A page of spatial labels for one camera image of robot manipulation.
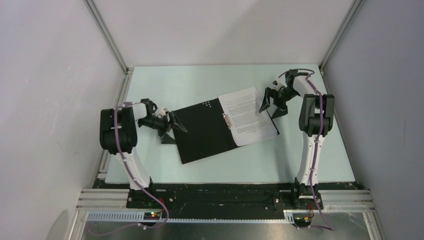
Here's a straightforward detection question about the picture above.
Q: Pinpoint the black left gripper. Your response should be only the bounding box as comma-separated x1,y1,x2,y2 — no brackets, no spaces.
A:
138,111,187,145

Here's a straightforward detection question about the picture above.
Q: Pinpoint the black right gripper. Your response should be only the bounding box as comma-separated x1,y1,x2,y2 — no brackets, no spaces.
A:
258,87,298,120

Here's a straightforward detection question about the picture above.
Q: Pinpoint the red folder with black inside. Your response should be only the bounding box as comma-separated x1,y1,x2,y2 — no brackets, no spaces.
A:
171,94,281,165

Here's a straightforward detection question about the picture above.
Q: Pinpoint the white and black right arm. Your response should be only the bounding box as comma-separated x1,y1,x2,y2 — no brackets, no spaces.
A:
258,68,335,209

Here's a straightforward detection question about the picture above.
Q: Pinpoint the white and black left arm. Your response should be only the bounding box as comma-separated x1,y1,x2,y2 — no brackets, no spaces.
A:
99,98,188,208

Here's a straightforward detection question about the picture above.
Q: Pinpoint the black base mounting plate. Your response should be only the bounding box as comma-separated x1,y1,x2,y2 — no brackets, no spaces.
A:
126,183,324,220

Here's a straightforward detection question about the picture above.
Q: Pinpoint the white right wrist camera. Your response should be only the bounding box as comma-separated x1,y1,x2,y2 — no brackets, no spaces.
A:
272,80,285,92

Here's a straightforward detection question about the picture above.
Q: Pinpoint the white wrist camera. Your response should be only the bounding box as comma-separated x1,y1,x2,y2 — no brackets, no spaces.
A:
155,107,169,119
272,80,285,92

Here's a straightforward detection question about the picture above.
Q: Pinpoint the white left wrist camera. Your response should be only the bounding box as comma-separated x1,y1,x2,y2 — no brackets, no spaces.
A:
155,107,169,119

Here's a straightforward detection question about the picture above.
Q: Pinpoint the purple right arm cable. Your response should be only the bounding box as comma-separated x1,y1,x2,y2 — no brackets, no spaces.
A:
278,68,335,232

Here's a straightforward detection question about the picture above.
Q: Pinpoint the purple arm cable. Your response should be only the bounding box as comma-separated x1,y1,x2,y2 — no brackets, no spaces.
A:
278,68,335,232
88,101,170,237

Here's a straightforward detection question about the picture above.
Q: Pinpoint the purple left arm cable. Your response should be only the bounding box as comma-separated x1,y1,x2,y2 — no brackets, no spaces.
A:
88,101,170,237

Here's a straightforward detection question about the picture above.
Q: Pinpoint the aluminium frame rail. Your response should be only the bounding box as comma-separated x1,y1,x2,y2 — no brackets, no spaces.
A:
82,0,130,74

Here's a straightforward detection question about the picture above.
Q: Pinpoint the white slotted cable duct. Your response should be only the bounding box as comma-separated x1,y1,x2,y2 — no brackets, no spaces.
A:
86,210,294,224

